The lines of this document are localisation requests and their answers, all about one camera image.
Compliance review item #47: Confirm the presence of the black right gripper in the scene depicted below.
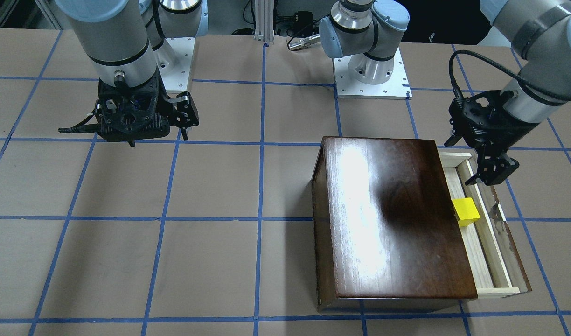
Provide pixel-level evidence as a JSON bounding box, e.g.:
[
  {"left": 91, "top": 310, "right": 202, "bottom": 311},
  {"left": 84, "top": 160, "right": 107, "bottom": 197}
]
[{"left": 97, "top": 75, "right": 200, "bottom": 143}]

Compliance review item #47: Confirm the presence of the dark wooden drawer box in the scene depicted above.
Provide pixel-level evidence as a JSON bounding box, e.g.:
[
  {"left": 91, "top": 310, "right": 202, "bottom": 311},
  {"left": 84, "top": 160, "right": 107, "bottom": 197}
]
[{"left": 312, "top": 137, "right": 478, "bottom": 313}]

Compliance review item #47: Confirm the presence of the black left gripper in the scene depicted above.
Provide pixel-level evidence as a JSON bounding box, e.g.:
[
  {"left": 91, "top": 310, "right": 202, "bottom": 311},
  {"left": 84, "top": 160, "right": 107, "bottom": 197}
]
[{"left": 444, "top": 90, "right": 537, "bottom": 186}]

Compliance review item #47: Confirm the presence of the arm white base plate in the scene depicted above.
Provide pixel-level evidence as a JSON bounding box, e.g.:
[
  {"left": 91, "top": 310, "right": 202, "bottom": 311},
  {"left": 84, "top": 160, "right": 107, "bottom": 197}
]
[
  {"left": 154, "top": 37, "right": 195, "bottom": 93},
  {"left": 333, "top": 49, "right": 413, "bottom": 99}
]

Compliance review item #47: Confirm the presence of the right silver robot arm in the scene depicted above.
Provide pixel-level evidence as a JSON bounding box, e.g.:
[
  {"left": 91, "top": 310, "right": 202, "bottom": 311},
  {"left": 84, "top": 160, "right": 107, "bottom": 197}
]
[{"left": 56, "top": 0, "right": 208, "bottom": 146}]

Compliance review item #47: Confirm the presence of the yellow cube block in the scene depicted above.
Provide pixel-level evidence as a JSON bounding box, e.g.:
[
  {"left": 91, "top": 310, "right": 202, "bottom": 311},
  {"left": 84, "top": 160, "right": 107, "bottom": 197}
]
[{"left": 452, "top": 197, "right": 481, "bottom": 227}]

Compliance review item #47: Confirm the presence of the aluminium frame post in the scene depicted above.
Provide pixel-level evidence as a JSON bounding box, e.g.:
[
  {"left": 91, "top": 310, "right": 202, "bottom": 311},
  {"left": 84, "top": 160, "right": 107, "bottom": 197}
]
[{"left": 253, "top": 0, "right": 275, "bottom": 46}]

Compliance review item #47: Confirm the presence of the silver cable connector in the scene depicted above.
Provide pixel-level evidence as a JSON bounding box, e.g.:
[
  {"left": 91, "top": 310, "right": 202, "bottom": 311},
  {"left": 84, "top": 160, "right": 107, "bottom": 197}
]
[{"left": 287, "top": 34, "right": 321, "bottom": 51}]

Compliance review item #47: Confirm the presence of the wooden drawer with white handle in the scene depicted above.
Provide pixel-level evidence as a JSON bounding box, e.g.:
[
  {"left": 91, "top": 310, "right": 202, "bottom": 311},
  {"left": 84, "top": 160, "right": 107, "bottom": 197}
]
[{"left": 439, "top": 150, "right": 532, "bottom": 299}]

